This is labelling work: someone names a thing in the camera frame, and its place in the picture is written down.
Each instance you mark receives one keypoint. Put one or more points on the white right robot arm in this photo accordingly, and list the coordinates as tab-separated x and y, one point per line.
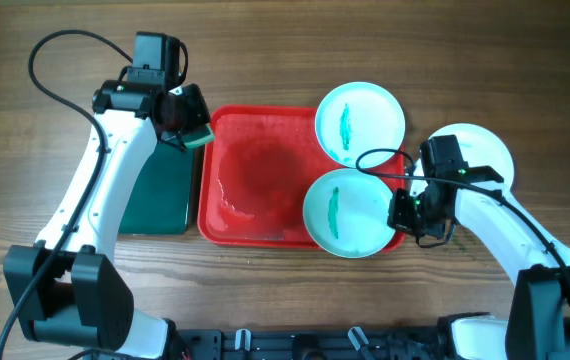
538	326

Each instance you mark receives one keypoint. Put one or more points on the red plastic tray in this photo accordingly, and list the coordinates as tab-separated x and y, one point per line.
255	176

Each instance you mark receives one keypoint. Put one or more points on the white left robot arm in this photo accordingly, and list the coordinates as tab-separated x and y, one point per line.
65	288

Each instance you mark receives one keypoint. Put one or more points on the green scrubbing sponge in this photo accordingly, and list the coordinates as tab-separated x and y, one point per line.
198	137

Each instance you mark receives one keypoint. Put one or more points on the black tray with green water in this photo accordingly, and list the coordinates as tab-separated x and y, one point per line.
160	200

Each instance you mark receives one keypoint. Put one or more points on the white plate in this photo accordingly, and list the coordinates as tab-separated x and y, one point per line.
345	213
360	124
481	147

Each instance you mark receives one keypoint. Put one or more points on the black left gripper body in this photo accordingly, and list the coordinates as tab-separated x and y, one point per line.
189	110

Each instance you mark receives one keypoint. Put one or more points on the black aluminium base frame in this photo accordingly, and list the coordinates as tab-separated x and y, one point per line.
396	343

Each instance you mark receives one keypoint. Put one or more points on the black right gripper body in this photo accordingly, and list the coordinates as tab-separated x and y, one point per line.
414	213

